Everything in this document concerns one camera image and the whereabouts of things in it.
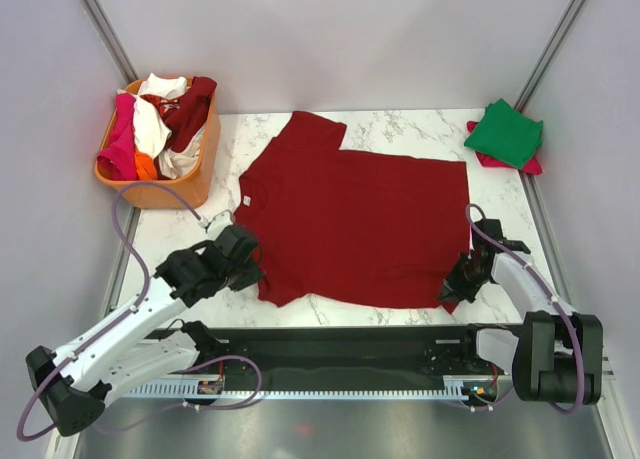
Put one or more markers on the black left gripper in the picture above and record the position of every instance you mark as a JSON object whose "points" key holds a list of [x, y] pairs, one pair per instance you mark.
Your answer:
{"points": [[249, 279]]}

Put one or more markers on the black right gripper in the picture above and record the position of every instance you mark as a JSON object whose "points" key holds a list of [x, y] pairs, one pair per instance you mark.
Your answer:
{"points": [[452, 284]]}

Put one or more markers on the dark red t-shirt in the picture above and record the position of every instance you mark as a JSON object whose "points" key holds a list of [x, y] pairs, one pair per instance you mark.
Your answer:
{"points": [[354, 226]]}

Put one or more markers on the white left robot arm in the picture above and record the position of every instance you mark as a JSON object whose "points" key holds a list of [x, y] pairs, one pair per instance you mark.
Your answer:
{"points": [[77, 381]]}

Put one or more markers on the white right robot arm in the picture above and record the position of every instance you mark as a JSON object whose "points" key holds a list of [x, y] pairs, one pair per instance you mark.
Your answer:
{"points": [[556, 354]]}

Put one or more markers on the pink folded t-shirt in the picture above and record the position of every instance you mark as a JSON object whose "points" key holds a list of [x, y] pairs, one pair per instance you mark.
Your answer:
{"points": [[532, 167]]}

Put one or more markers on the cream t-shirt in basket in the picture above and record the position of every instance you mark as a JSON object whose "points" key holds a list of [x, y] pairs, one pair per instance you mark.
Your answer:
{"points": [[173, 165]]}

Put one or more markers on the orange t-shirt in basket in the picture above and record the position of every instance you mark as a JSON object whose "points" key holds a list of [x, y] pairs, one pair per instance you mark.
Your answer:
{"points": [[145, 167]]}

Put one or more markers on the green folded t-shirt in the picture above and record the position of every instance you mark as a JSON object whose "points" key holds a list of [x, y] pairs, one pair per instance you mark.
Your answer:
{"points": [[505, 134]]}

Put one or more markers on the white t-shirt in basket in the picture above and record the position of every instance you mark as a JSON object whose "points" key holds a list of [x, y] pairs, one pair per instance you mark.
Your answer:
{"points": [[150, 133]]}

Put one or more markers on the pink t-shirt in basket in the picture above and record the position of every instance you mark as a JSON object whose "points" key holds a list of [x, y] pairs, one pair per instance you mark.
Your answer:
{"points": [[117, 159]]}

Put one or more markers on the dark red shirt in basket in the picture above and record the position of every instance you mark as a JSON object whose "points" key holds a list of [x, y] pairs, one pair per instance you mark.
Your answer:
{"points": [[186, 114]]}

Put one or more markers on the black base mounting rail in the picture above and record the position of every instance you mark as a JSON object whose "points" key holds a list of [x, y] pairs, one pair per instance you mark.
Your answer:
{"points": [[341, 357]]}

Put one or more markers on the white slotted cable duct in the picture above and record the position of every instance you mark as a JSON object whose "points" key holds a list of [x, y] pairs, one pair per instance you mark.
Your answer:
{"points": [[195, 389]]}

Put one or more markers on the aluminium frame post right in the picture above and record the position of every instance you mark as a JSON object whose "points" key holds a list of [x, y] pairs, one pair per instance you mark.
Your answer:
{"points": [[560, 33]]}

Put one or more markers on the aluminium frame post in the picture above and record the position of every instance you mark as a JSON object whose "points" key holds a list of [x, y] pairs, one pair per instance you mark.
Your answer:
{"points": [[560, 33], [110, 39]]}

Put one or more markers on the aluminium frame post left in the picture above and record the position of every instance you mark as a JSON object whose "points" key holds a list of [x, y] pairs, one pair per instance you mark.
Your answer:
{"points": [[110, 39]]}

